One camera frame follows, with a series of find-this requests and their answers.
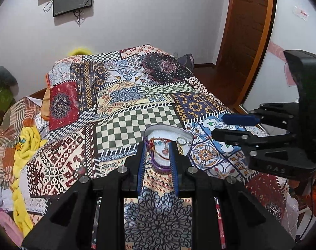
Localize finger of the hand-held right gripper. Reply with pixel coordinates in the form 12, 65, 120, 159
222, 103, 300, 130
211, 128, 296, 157

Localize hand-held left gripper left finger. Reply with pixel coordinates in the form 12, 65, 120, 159
22, 141, 148, 250

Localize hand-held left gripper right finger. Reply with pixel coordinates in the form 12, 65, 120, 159
169, 142, 295, 250

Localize red beaded bracelet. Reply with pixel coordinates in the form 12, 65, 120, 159
148, 137, 174, 162

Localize purple heart-shaped jewelry box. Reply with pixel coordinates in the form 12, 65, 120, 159
144, 125, 193, 174

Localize patchwork patterned blanket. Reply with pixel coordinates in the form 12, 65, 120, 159
25, 44, 291, 250

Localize dark purple bag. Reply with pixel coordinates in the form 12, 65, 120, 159
177, 53, 195, 69

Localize white sliding wardrobe door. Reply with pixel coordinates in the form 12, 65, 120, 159
241, 0, 316, 136

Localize brown wooden door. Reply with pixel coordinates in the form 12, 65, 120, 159
217, 0, 277, 110

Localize paper sticker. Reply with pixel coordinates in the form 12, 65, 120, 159
292, 5, 310, 21

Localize orange pillow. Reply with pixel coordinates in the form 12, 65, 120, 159
42, 73, 53, 121

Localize yellow cloth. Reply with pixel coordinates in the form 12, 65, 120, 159
13, 126, 48, 237

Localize yellow plush item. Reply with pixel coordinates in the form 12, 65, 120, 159
69, 46, 94, 56

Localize orange striped blanket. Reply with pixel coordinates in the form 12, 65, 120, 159
0, 96, 48, 196

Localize pink slippers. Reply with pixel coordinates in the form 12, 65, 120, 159
0, 208, 24, 246

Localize green patterned cloth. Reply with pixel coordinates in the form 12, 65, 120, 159
0, 86, 16, 131

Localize dark grey bag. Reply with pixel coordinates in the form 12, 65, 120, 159
0, 66, 19, 97

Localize black monitor cable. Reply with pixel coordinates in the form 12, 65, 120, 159
73, 9, 83, 26

